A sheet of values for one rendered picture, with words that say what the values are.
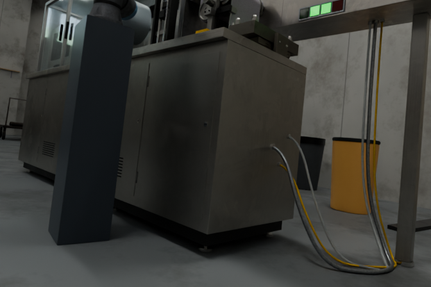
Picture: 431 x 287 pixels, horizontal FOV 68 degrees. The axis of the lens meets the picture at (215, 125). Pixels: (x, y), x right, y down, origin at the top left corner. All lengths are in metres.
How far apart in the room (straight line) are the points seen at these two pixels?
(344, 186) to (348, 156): 0.24
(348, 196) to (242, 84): 1.76
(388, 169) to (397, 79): 1.06
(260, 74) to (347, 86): 3.25
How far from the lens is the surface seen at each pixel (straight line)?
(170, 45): 1.52
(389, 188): 4.25
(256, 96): 1.42
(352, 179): 2.85
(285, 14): 1.94
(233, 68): 1.30
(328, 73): 4.85
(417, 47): 1.77
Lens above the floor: 0.45
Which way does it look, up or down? 3 degrees up
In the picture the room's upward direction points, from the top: 6 degrees clockwise
